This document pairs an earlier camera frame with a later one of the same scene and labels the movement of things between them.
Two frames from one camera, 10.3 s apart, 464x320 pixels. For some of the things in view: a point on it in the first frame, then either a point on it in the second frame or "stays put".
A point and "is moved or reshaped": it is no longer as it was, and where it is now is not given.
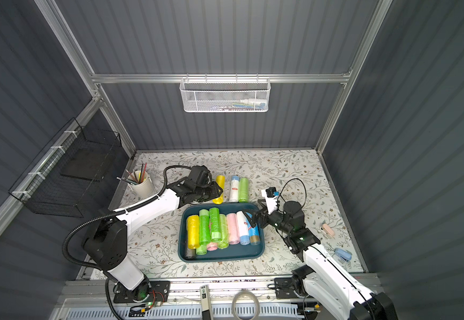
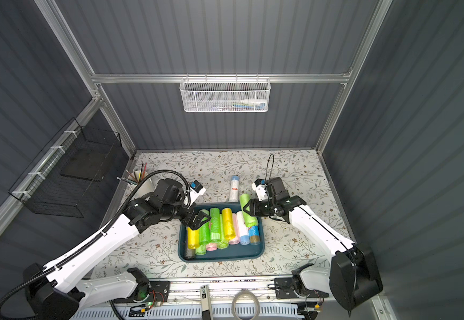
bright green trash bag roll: (204, 227) stays put
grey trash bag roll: (191, 253) stays put
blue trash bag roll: (253, 229) stays put
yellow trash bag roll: (221, 181) to (228, 222)
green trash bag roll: (201, 249) stays put
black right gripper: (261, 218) to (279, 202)
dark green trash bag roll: (215, 229) stays put
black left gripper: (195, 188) to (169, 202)
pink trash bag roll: (212, 246) stays put
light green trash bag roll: (243, 191) is moved or reshaped
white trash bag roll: (243, 228) stays put
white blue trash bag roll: (234, 193) stays put
